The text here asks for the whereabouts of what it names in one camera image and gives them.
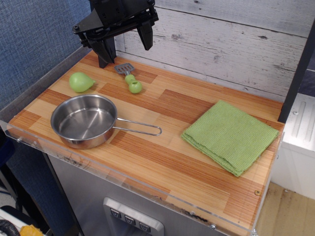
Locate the silver button panel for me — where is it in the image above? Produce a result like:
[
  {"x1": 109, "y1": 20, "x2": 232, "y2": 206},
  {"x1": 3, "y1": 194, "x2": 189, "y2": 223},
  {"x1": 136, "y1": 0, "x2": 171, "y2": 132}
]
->
[{"x1": 103, "y1": 197, "x2": 164, "y2": 236}]

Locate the black left post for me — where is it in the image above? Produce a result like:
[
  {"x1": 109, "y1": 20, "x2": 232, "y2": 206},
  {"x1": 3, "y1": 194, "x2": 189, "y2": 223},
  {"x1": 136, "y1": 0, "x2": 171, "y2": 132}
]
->
[{"x1": 98, "y1": 56, "x2": 116, "y2": 68}]

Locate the green folded cloth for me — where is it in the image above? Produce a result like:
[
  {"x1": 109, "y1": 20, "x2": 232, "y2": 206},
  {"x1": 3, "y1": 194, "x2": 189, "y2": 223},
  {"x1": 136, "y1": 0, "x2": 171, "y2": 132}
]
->
[{"x1": 181, "y1": 101, "x2": 279, "y2": 177}]

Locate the clear acrylic table guard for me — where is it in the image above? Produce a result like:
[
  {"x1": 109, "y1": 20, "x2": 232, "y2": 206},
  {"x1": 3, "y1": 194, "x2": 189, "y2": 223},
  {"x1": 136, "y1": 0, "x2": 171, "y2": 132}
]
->
[{"x1": 1, "y1": 118, "x2": 280, "y2": 236}]

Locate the black right post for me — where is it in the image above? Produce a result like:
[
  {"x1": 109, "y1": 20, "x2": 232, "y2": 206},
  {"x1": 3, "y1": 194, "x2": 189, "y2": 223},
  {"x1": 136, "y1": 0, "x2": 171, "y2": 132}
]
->
[{"x1": 278, "y1": 21, "x2": 315, "y2": 123}]

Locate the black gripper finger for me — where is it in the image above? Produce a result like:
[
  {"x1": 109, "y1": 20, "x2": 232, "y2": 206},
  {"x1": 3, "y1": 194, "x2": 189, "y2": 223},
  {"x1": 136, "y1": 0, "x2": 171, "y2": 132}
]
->
[
  {"x1": 137, "y1": 21, "x2": 153, "y2": 51},
  {"x1": 81, "y1": 34, "x2": 116, "y2": 62}
]

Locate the black cable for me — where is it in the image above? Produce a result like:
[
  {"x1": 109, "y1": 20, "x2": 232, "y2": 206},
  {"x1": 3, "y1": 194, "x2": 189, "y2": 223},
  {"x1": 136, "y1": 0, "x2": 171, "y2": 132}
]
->
[{"x1": 0, "y1": 219, "x2": 20, "y2": 236}]

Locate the green handled grey spatula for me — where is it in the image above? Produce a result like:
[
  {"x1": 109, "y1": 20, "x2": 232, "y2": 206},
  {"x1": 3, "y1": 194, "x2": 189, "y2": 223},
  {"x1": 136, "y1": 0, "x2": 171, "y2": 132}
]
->
[{"x1": 114, "y1": 63, "x2": 142, "y2": 94}]

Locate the green toy pear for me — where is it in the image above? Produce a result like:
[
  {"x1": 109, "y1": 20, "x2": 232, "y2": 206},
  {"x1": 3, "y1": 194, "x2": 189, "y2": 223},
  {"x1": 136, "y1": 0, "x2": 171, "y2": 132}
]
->
[{"x1": 69, "y1": 72, "x2": 95, "y2": 92}]

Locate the stainless steel pot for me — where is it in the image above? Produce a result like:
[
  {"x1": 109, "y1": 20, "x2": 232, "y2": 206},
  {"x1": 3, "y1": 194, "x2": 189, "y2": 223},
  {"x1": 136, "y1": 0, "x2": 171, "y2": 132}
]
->
[{"x1": 50, "y1": 94, "x2": 162, "y2": 149}]

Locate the black post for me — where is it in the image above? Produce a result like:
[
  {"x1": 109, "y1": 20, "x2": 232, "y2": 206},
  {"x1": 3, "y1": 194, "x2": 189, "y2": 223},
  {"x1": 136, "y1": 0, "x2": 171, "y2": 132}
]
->
[
  {"x1": 278, "y1": 21, "x2": 315, "y2": 123},
  {"x1": 98, "y1": 56, "x2": 116, "y2": 68}
]

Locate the white plastic box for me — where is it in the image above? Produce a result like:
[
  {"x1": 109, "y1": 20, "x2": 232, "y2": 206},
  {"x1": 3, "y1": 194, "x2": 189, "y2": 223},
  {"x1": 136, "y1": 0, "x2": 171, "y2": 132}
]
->
[{"x1": 271, "y1": 93, "x2": 315, "y2": 199}]

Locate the stainless steel cabinet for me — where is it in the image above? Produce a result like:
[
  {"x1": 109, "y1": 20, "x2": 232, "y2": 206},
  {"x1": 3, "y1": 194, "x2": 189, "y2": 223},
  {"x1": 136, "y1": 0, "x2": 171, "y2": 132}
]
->
[{"x1": 45, "y1": 152, "x2": 254, "y2": 236}]

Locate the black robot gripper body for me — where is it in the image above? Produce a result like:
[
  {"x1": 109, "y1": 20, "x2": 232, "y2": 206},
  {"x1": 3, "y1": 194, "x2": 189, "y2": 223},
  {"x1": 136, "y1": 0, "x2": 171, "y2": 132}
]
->
[{"x1": 72, "y1": 0, "x2": 158, "y2": 41}]

